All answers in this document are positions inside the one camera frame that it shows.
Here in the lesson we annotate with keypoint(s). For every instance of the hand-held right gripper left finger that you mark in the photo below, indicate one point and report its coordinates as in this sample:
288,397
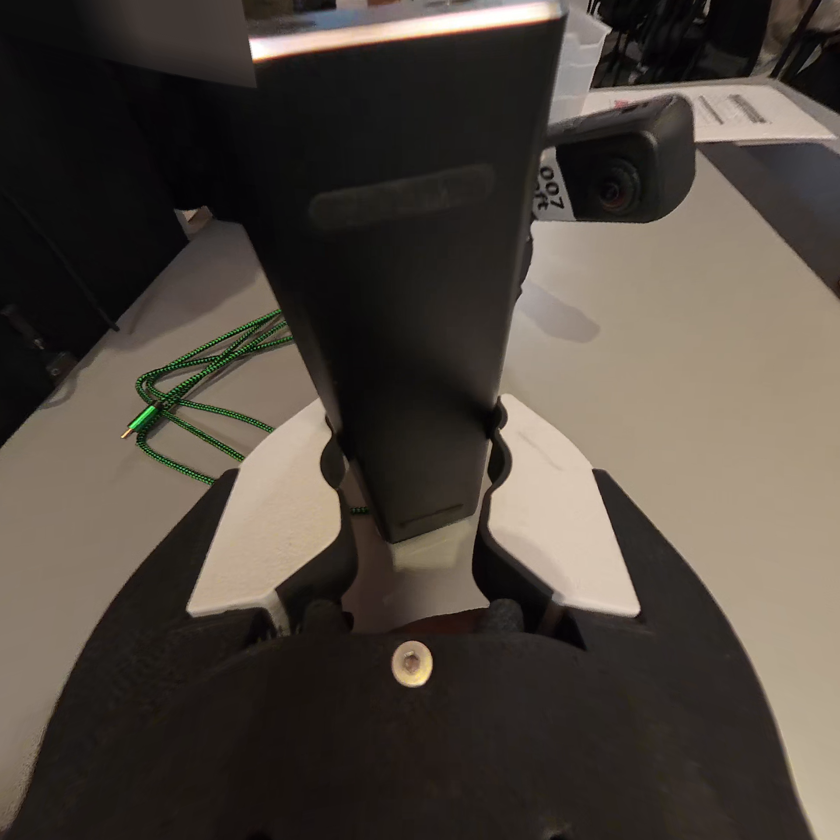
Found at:
275,525

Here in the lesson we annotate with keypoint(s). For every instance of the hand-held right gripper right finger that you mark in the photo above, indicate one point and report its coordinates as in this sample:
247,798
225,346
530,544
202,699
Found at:
558,525

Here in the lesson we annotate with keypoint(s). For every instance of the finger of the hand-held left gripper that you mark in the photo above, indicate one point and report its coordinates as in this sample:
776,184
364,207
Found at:
430,548

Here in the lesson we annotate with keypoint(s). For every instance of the black USB hub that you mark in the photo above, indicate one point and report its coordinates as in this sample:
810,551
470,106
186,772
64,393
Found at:
407,295

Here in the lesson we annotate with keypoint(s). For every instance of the grey desk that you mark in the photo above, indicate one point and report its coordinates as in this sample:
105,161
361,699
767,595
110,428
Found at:
656,394

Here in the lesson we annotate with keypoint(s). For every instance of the white sheet pink mark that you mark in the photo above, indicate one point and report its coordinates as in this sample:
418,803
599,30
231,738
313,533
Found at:
610,108

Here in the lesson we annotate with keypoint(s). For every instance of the translucent plastic box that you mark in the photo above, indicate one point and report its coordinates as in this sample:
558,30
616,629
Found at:
581,65

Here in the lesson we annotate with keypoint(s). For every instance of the printed paper sheet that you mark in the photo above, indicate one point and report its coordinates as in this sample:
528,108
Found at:
787,124

